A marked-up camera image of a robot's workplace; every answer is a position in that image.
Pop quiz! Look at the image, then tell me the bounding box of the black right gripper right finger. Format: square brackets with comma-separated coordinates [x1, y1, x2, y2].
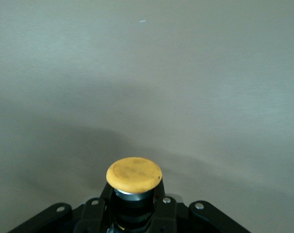
[149, 178, 253, 233]

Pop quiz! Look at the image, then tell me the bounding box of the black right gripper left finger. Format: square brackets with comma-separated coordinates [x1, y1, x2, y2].
[7, 183, 114, 233]

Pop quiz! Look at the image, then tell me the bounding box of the brown table cover mat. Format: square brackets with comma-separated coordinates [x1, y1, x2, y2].
[0, 0, 294, 233]

